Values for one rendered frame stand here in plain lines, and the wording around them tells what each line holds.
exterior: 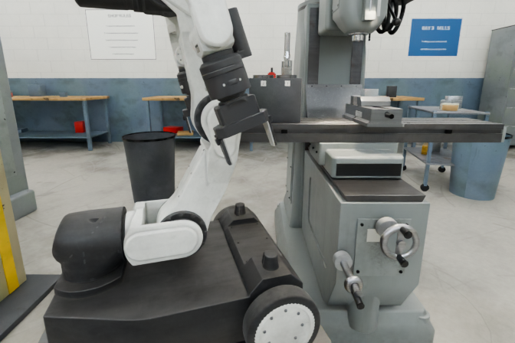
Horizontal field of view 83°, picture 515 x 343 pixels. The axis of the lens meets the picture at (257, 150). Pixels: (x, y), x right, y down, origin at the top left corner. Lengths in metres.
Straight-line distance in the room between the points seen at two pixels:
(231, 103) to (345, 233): 0.66
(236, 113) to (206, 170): 0.29
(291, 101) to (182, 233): 0.71
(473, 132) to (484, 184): 2.01
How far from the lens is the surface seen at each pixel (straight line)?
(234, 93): 0.57
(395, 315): 1.47
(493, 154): 3.44
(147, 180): 2.80
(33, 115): 7.02
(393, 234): 0.99
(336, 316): 1.40
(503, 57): 6.46
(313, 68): 1.72
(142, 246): 0.86
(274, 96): 1.24
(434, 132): 1.44
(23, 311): 1.96
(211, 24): 0.56
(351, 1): 1.33
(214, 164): 0.80
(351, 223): 1.07
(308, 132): 1.26
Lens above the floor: 1.10
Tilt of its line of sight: 13 degrees down
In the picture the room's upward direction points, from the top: straight up
